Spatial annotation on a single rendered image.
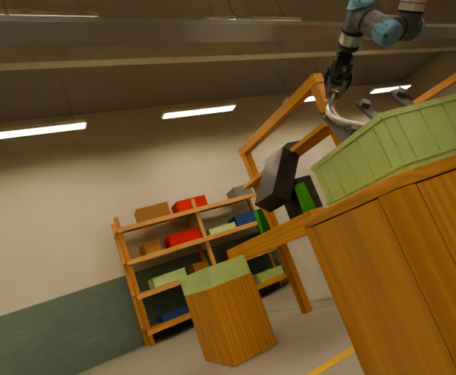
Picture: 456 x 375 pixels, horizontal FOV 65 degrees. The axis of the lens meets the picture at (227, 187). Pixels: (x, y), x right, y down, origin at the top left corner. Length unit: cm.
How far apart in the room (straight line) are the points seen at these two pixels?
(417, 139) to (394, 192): 19
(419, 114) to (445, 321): 54
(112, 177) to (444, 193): 673
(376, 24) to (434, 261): 69
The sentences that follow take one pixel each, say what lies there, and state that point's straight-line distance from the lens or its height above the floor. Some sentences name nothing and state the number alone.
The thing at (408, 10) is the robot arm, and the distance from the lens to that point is 134.
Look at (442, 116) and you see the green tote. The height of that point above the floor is 90.
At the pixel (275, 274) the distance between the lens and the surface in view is 735.
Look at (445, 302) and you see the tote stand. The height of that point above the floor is 47.
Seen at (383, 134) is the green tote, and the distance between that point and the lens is 107.
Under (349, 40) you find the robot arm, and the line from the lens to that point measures 133.
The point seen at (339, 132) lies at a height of 103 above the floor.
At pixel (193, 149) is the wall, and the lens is 806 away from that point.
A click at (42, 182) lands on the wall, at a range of 730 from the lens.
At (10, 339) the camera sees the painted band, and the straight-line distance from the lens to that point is 686.
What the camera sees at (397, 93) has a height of 112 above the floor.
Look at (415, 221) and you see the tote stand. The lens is 99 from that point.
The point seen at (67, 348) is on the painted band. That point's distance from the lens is 682.
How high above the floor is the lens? 71
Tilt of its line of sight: 12 degrees up
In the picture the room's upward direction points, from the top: 20 degrees counter-clockwise
